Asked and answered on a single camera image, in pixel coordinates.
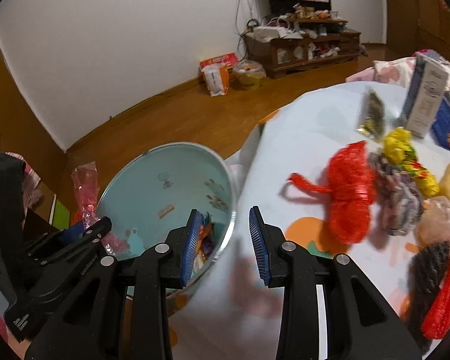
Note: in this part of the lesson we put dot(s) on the pink heart print blanket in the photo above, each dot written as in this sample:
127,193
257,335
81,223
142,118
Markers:
390,69

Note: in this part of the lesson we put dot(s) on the tall white grey box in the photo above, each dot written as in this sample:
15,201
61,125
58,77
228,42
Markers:
423,101

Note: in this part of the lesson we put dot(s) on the red mesh bag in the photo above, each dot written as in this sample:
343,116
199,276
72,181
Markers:
350,195

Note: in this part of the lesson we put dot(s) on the white cardboard box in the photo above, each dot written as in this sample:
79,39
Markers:
264,32

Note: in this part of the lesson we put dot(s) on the dark gold foil packet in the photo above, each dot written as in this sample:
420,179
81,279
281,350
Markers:
375,114

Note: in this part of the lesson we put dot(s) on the pink plastic bag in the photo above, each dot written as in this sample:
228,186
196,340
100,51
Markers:
84,195

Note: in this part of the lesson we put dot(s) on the orange plastic package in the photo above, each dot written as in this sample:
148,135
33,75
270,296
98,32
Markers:
219,60

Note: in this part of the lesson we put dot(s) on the blue carton box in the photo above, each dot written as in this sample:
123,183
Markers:
448,127

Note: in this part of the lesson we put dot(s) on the cluster of small jars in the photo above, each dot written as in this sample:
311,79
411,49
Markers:
311,12

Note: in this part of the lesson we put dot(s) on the clear plastic bag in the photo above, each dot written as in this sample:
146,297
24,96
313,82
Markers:
438,221

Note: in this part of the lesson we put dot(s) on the light blue round bin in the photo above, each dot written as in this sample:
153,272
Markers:
165,180

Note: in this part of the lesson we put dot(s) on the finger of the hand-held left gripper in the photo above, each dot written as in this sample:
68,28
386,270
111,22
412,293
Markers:
90,232
70,232

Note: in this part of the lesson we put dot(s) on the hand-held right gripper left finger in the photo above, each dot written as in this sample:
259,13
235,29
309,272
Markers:
190,247

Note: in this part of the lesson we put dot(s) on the wooden wardrobe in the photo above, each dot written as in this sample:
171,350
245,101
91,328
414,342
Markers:
427,7

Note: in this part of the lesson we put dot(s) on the yellow foil wrapper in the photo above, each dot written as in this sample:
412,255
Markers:
397,144

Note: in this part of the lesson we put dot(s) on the orange white bag on floor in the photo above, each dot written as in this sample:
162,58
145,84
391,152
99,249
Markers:
215,80

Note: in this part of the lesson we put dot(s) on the grey purple wrapper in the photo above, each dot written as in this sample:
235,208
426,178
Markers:
397,202

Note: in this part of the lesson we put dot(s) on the black television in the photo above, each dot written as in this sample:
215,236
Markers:
281,5

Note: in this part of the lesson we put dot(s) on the orange foil wrapper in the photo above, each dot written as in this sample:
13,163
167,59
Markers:
204,240

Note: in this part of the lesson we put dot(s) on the green board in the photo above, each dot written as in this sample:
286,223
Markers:
62,213

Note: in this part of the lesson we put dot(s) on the wooden tv cabinet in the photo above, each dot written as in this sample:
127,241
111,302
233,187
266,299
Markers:
270,45

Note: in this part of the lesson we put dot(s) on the clear plastic container on floor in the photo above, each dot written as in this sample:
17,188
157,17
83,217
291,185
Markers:
249,77

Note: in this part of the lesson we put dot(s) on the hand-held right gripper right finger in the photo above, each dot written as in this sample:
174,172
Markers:
258,251

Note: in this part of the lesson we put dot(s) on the black mesh scrubber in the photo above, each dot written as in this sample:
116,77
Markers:
427,270

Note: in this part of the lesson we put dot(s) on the pink striped cloth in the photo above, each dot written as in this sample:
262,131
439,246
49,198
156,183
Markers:
30,183

